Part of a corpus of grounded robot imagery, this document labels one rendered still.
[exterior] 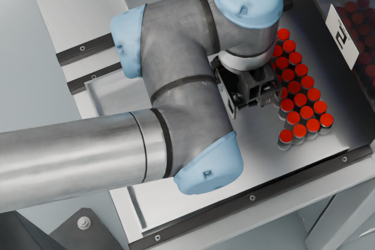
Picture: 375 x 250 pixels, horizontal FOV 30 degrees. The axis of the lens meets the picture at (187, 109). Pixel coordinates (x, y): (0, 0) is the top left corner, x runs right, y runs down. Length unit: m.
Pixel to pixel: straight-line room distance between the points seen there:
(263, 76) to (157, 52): 0.19
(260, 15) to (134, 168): 0.21
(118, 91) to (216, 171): 0.48
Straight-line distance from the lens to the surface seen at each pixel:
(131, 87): 1.15
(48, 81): 2.17
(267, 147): 1.11
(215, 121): 0.72
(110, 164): 0.67
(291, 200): 1.10
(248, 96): 0.91
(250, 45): 0.81
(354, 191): 1.31
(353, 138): 1.14
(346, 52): 1.05
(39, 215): 2.05
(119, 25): 0.76
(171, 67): 0.74
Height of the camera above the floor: 1.95
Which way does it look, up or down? 70 degrees down
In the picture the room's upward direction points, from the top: 7 degrees counter-clockwise
